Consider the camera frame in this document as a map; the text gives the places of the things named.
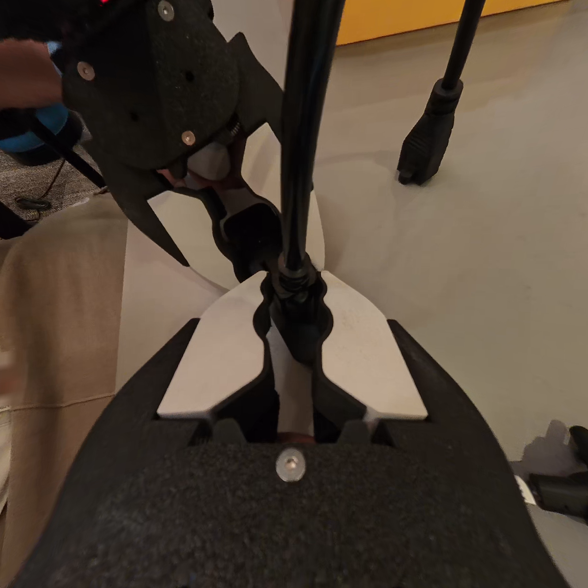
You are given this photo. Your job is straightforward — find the black power cord with plug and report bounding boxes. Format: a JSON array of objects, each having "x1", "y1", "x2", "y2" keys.
[{"x1": 269, "y1": 0, "x2": 346, "y2": 367}]

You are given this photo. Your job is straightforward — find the person's left hand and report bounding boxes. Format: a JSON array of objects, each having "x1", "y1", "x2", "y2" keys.
[{"x1": 0, "y1": 39, "x2": 63, "y2": 109}]

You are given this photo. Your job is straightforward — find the black ribbed cord connector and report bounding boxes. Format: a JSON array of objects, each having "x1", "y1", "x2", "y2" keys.
[{"x1": 396, "y1": 0, "x2": 487, "y2": 187}]

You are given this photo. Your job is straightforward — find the black braided cord with plug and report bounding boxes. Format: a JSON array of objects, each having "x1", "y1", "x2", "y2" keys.
[{"x1": 514, "y1": 425, "x2": 588, "y2": 526}]

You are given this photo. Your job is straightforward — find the grey desk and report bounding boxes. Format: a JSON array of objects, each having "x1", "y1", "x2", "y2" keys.
[{"x1": 115, "y1": 0, "x2": 588, "y2": 588}]

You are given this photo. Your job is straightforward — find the yellow plastic bin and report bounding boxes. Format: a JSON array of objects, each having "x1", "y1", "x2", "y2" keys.
[{"x1": 335, "y1": 0, "x2": 567, "y2": 47}]

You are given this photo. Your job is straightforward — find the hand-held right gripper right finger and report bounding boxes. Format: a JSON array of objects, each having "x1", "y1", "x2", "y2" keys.
[{"x1": 316, "y1": 271, "x2": 428, "y2": 445}]

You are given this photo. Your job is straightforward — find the black power strip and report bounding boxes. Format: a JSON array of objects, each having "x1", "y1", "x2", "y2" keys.
[{"x1": 223, "y1": 204, "x2": 285, "y2": 285}]

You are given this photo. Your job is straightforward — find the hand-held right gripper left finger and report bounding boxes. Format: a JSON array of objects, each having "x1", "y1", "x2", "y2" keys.
[{"x1": 156, "y1": 270, "x2": 276, "y2": 444}]

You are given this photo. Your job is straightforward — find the thin red floor wire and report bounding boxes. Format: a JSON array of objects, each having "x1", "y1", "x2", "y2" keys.
[{"x1": 46, "y1": 158, "x2": 66, "y2": 196}]

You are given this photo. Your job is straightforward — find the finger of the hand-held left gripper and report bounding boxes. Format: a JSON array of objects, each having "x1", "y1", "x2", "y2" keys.
[
  {"x1": 235, "y1": 122, "x2": 329, "y2": 274},
  {"x1": 146, "y1": 186, "x2": 239, "y2": 290}
]

